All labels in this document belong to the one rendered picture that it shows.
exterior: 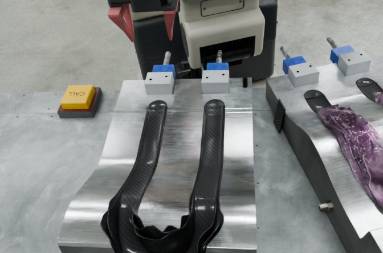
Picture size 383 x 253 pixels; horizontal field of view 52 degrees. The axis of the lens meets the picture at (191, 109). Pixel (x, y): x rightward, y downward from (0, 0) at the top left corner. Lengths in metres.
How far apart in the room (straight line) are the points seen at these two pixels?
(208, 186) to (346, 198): 0.20
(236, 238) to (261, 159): 0.27
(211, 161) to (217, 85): 0.16
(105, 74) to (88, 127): 1.48
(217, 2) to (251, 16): 0.10
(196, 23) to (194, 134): 0.49
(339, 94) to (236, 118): 0.22
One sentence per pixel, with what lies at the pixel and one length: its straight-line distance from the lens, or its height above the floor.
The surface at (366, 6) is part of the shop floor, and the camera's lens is 2.79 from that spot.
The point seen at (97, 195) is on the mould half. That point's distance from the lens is 0.60.
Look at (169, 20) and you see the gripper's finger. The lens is 0.66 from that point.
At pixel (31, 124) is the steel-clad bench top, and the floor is 0.80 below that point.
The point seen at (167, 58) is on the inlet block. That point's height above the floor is 0.90.
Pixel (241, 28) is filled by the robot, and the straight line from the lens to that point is 1.11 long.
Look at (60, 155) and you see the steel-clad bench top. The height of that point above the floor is 0.80.
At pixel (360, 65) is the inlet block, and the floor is 0.87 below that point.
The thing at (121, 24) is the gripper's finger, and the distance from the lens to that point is 0.68.
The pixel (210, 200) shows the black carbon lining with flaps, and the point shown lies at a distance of 0.57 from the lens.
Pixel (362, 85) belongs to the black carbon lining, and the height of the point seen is 0.85.
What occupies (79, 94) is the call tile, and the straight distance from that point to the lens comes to 0.91.
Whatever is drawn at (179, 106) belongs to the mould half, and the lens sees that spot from 0.73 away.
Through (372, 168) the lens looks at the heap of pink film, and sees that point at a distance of 0.64.
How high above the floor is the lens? 1.40
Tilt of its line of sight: 44 degrees down
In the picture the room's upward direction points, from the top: 9 degrees counter-clockwise
